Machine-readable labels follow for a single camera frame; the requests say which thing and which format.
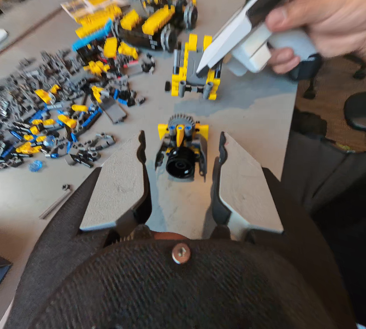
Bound person's legs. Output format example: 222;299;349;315
282;132;366;329

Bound grey axle rod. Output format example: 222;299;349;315
39;184;73;220

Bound yellow black brick vehicle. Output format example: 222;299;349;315
114;0;199;52

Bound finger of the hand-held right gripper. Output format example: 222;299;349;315
204;0;280;52
196;17;253;73

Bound yellow brick arm with piston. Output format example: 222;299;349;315
164;33;224;101

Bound yellow brick assembly with gear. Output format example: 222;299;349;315
154;113;210;183

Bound person's right hand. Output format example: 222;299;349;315
264;0;366;75

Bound pile of loose building bricks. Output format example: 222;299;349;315
0;49;156;172

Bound black office chair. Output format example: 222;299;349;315
303;55;366;132

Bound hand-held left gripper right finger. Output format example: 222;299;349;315
211;131;284;240

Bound yellow and blue beam stack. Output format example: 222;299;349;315
71;6;140;76

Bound grey curved panel brick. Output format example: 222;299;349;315
100;96;128;124

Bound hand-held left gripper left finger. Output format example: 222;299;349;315
79;130;153;239

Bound clear sticker sheet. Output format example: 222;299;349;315
61;0;126;22

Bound grey desk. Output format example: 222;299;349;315
0;0;299;321

